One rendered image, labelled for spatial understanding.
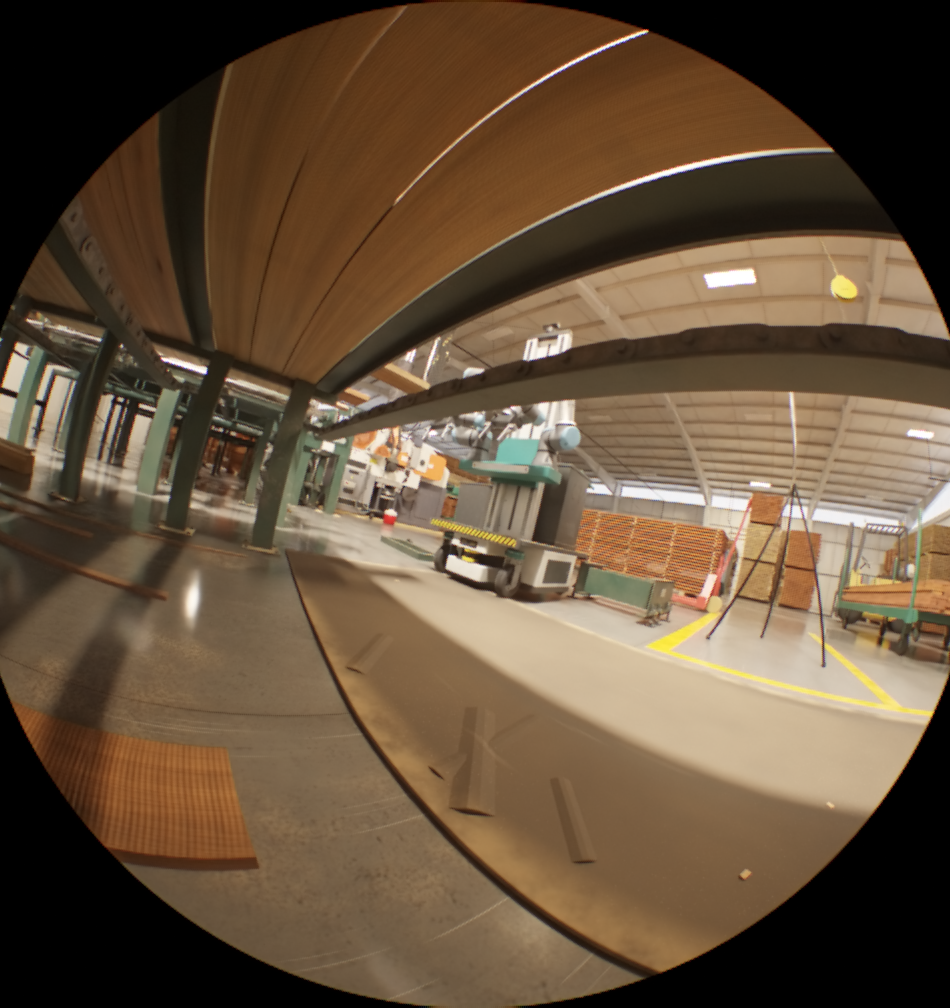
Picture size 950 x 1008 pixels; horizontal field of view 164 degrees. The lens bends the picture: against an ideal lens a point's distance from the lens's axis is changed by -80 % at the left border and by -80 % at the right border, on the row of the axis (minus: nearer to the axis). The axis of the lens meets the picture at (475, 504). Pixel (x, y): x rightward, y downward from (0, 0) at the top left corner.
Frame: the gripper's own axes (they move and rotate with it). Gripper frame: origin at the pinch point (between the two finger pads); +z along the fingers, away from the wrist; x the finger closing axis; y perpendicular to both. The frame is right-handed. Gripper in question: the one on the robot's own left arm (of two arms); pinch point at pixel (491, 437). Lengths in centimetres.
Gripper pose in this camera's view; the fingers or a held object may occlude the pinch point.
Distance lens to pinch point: 154.3
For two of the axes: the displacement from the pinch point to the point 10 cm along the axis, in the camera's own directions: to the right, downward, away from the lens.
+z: -5.8, 7.8, -2.3
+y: -5.4, -5.8, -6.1
